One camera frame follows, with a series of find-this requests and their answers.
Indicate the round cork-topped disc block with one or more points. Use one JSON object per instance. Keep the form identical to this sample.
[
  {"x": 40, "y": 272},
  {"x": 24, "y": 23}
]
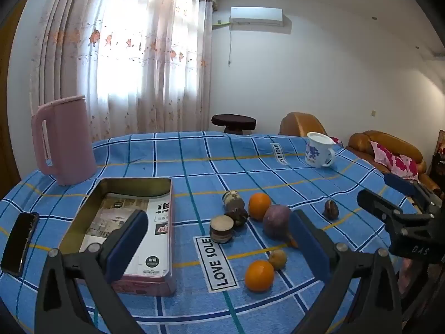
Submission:
[{"x": 221, "y": 229}]

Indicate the air conditioner pipe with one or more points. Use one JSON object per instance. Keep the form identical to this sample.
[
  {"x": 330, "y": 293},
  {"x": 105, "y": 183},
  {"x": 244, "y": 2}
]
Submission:
[{"x": 221, "y": 24}]

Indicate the pink tin box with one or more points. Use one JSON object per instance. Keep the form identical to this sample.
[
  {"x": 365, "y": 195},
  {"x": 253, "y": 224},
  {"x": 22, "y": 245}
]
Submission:
[{"x": 149, "y": 287}]

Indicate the blue plaid tablecloth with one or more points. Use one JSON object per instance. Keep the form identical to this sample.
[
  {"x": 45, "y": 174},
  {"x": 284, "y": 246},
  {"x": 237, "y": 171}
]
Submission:
[{"x": 208, "y": 167}]

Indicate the orange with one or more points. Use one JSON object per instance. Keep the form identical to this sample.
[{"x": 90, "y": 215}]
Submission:
[
  {"x": 259, "y": 206},
  {"x": 259, "y": 275}
]

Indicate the white mug with blue print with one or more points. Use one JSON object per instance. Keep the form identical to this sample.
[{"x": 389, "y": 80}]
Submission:
[{"x": 316, "y": 153}]

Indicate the dark wooden cabinet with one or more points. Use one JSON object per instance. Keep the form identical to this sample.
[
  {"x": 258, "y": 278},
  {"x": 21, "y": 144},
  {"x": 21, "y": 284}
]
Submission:
[{"x": 439, "y": 156}]

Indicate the brown wrinkled fruit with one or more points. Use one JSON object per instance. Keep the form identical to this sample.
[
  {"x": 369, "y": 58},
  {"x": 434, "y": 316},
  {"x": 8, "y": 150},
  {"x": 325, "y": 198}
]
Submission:
[{"x": 330, "y": 209}]

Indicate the dark brown round fruit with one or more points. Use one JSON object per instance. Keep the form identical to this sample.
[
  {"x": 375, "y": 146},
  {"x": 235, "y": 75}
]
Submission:
[{"x": 240, "y": 215}]

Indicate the white air conditioner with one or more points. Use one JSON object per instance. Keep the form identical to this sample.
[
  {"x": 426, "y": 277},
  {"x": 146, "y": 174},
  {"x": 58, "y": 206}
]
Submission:
[{"x": 256, "y": 15}]

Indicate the dark round stool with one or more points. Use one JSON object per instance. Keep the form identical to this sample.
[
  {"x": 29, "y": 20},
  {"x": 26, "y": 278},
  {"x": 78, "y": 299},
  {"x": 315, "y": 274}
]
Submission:
[{"x": 233, "y": 121}]

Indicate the pink floral cushion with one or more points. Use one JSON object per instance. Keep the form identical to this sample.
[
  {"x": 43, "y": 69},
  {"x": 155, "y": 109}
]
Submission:
[{"x": 396, "y": 161}]

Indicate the sheer floral curtain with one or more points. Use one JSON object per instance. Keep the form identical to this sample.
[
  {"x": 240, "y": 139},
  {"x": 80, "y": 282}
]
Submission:
[{"x": 139, "y": 59}]

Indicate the purple round fruit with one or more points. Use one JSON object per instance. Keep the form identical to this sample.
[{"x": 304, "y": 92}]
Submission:
[{"x": 276, "y": 221}]

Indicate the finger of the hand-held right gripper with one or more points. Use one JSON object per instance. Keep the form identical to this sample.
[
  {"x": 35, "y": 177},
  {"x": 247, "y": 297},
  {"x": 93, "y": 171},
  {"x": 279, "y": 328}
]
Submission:
[
  {"x": 382, "y": 208},
  {"x": 399, "y": 182}
]

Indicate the small orange fruit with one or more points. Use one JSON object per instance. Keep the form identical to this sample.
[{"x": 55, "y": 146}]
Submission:
[{"x": 291, "y": 241}]

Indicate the small yellow-brown fruit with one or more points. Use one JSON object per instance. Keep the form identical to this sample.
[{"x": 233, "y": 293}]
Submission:
[{"x": 278, "y": 259}]

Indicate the black smartphone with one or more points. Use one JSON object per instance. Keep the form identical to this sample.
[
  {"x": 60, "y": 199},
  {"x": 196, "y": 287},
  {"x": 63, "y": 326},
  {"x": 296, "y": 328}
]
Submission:
[{"x": 19, "y": 243}]

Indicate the wooden door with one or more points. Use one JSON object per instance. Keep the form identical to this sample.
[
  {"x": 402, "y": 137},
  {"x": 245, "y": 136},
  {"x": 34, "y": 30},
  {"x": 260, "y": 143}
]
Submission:
[{"x": 8, "y": 111}]

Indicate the printed paper leaflet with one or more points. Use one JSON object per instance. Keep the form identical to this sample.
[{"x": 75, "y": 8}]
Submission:
[{"x": 158, "y": 236}]

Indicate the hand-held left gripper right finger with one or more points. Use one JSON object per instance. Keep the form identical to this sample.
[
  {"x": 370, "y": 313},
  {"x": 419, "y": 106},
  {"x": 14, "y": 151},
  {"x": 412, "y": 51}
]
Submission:
[{"x": 309, "y": 247}]

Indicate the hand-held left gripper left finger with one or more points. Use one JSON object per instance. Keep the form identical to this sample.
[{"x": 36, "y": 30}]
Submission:
[{"x": 127, "y": 247}]

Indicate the pink electric kettle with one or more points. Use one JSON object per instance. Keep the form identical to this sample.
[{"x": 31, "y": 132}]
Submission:
[{"x": 69, "y": 139}]

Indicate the brown leather sofa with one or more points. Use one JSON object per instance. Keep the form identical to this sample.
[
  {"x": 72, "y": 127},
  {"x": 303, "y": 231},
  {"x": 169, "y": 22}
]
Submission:
[{"x": 361, "y": 141}]

